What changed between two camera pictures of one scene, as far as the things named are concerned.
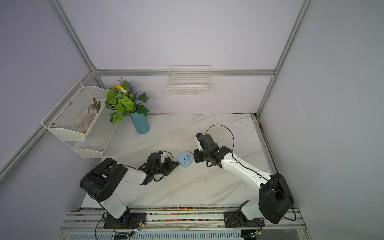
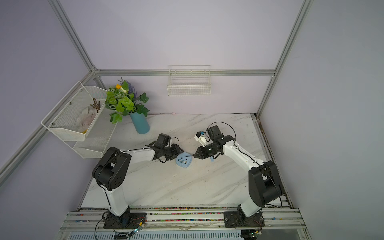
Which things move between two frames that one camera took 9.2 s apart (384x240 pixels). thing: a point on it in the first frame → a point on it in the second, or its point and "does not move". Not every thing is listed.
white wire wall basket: x=189 y=80 does not move
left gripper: x=171 y=166 → x=177 y=150
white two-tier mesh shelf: x=81 y=120 does not move
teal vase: x=140 y=122 does not move
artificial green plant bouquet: x=123 y=99 does not move
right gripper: x=197 y=154 → x=203 y=155
